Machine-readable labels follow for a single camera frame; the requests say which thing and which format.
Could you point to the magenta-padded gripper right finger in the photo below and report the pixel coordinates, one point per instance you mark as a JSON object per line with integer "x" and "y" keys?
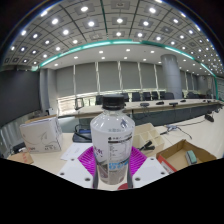
{"x": 140, "y": 163}

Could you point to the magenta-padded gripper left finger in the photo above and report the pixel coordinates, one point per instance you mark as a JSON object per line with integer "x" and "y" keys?
{"x": 86, "y": 163}

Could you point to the clear bottle with black cap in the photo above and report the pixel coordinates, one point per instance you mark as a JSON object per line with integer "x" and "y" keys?
{"x": 111, "y": 140}

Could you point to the white paper sheet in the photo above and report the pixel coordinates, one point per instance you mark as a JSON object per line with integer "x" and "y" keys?
{"x": 75, "y": 151}

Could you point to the black clip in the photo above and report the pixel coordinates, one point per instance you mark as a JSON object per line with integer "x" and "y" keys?
{"x": 146, "y": 145}

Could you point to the black desk device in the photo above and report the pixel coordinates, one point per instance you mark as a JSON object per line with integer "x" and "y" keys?
{"x": 81, "y": 136}

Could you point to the flat round red coaster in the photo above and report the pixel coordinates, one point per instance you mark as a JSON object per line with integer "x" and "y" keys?
{"x": 122, "y": 186}

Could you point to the cream divided tray box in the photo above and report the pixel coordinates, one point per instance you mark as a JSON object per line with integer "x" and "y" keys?
{"x": 146, "y": 131}

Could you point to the cardboard box with red side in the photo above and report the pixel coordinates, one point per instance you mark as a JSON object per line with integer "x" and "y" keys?
{"x": 176, "y": 156}

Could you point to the teal eraser block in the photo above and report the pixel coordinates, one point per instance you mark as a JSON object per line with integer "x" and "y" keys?
{"x": 191, "y": 157}

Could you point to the white printed carton box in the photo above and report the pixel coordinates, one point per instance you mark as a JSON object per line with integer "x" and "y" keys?
{"x": 41, "y": 135}

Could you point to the long curved conference desk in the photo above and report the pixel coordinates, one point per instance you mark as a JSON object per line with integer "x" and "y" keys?
{"x": 100, "y": 109}

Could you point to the group of black office chairs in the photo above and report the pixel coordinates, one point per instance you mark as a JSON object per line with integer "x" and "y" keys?
{"x": 136, "y": 96}

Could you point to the black power strip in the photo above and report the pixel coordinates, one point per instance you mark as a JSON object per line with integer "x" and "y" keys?
{"x": 18, "y": 148}

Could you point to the black table microphone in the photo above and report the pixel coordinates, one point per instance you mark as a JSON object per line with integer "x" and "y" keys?
{"x": 209, "y": 118}

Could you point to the group of ceiling lights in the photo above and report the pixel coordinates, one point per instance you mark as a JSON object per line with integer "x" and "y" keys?
{"x": 91, "y": 24}

